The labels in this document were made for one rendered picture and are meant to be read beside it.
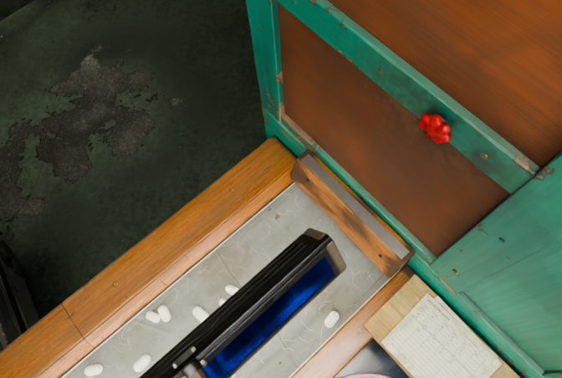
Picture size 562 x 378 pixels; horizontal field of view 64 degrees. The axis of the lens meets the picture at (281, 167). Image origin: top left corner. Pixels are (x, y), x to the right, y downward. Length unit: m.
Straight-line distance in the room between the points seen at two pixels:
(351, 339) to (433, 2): 0.66
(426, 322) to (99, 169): 1.51
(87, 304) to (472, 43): 0.86
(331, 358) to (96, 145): 1.49
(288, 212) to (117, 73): 1.46
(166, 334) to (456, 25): 0.79
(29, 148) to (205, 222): 1.37
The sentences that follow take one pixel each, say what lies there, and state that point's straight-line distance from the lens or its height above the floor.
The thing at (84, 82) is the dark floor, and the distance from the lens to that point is 2.33.
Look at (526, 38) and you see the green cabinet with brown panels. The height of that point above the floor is 1.39.
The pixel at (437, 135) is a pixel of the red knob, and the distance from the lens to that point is 0.55.
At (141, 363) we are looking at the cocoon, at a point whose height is 0.76.
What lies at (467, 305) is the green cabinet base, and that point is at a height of 0.83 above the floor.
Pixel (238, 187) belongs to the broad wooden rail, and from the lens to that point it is 1.02.
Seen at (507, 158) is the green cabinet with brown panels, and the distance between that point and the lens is 0.54.
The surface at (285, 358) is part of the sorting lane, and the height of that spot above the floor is 0.74.
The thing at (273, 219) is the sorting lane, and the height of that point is 0.74.
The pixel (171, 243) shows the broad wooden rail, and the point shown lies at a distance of 1.01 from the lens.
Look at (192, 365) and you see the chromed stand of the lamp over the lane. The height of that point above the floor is 1.12.
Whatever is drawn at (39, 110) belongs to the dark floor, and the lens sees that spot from 2.34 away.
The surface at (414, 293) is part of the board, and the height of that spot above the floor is 0.78.
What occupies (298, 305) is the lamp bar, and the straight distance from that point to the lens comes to 0.65.
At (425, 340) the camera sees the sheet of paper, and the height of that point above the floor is 0.78.
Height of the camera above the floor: 1.70
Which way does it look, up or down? 65 degrees down
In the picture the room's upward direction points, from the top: 6 degrees counter-clockwise
